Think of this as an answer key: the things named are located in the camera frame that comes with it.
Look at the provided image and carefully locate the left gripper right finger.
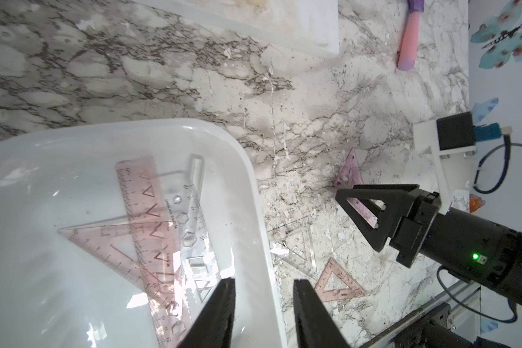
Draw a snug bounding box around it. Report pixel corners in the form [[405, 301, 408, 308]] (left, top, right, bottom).
[[293, 279, 349, 348]]

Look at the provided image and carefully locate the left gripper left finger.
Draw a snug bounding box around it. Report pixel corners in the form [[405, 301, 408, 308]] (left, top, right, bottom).
[[178, 278, 236, 348]]

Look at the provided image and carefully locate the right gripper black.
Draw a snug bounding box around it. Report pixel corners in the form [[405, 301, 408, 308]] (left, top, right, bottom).
[[335, 184, 441, 268]]

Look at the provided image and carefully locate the purple triangle ruler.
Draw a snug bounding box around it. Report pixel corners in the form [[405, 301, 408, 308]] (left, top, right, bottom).
[[333, 148, 377, 228]]

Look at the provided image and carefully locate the pink small triangle ruler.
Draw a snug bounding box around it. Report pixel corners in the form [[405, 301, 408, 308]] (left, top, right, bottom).
[[315, 258, 368, 302]]

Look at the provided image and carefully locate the clear straight ruler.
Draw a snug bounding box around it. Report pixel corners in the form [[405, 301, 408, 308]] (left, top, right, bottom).
[[178, 154, 220, 304], [159, 171, 220, 306]]

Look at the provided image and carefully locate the pink tall triangle ruler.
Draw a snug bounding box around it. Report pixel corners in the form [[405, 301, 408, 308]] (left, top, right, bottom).
[[58, 221, 184, 307]]

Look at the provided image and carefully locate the pink straight ruler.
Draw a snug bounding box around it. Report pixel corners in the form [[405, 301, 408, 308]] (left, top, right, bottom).
[[115, 157, 189, 347]]

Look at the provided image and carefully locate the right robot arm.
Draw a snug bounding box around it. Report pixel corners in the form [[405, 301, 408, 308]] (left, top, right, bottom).
[[335, 184, 522, 310]]

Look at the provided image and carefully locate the white storage box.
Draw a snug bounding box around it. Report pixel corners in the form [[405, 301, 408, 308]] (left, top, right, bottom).
[[0, 118, 288, 348]]

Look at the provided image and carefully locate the clear triangle ruler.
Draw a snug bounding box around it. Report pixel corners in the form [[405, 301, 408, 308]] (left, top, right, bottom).
[[268, 216, 318, 279]]

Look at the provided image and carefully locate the purple garden fork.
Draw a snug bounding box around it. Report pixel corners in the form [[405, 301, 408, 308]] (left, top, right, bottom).
[[397, 0, 425, 71]]

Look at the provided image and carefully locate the white stepped display stand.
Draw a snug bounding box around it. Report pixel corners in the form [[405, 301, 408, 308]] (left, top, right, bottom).
[[140, 0, 339, 58]]

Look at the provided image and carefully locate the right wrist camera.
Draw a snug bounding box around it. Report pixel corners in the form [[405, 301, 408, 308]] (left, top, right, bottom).
[[413, 112, 513, 215]]

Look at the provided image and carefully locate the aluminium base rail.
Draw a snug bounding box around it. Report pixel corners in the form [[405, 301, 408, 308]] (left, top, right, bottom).
[[363, 281, 481, 347]]

